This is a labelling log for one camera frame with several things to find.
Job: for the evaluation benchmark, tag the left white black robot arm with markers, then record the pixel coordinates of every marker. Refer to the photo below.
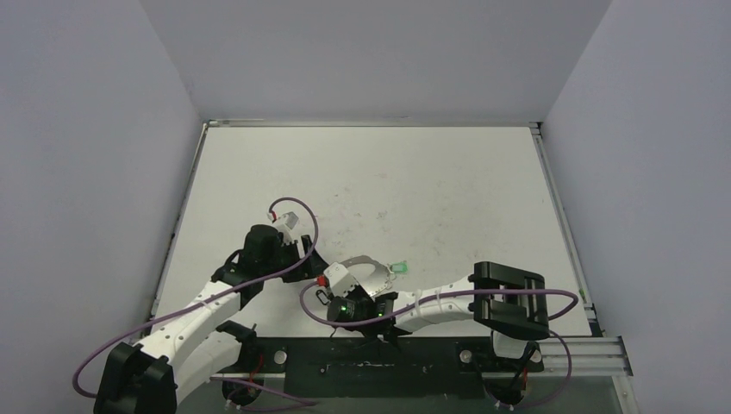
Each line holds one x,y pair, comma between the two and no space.
158,372

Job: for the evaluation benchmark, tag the metal key holder ring plate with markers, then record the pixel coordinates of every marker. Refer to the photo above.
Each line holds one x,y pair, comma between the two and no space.
374,277

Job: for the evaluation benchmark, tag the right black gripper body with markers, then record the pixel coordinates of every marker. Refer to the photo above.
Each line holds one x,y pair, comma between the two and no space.
376,291

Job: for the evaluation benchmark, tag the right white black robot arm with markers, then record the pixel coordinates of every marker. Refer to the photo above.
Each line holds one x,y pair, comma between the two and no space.
479,297

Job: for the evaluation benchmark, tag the green tagged key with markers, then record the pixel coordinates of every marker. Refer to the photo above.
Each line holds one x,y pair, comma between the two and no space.
398,267

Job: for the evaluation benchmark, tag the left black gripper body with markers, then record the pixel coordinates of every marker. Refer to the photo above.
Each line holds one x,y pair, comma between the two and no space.
287,254

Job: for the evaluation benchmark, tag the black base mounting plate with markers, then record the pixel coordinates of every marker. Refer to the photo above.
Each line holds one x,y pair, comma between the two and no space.
342,367

